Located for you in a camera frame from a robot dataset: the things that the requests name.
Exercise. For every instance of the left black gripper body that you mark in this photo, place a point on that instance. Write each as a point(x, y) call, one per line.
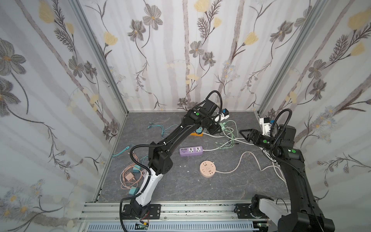
point(216, 127)

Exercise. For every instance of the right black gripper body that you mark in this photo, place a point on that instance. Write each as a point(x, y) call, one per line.
point(254, 137)

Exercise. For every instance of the orange power strip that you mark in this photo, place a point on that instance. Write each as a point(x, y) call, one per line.
point(197, 134)

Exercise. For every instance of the green charger plug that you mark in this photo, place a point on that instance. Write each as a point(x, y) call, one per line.
point(222, 125)

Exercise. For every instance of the purple power strip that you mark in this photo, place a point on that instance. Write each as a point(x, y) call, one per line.
point(191, 151)

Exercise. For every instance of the pink round power strip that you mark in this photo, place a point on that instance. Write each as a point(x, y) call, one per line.
point(207, 169)

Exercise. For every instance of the pink charger plug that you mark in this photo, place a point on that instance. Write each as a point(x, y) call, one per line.
point(129, 177)

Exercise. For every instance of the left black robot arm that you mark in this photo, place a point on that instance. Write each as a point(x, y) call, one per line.
point(159, 158)

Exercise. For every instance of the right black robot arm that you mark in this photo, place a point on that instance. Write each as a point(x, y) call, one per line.
point(305, 215)

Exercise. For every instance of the teal charger beside pink plug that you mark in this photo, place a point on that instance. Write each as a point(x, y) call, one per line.
point(136, 169)

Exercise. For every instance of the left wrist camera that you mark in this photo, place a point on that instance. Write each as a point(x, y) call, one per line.
point(224, 115)

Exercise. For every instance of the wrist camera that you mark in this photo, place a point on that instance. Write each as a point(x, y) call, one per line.
point(224, 115)
point(265, 124)

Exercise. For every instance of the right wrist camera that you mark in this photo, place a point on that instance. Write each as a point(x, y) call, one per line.
point(265, 124)

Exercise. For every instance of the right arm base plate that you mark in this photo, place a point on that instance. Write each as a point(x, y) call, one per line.
point(243, 211)

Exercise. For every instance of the teal charger near rail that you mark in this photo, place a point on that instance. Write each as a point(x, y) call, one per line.
point(133, 191)

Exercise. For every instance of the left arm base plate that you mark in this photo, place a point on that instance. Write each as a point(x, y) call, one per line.
point(150, 211)

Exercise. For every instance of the white slotted cable duct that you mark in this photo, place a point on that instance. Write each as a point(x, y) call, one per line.
point(201, 226)

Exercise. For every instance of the aluminium mounting rail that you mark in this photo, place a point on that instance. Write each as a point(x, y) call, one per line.
point(172, 211)

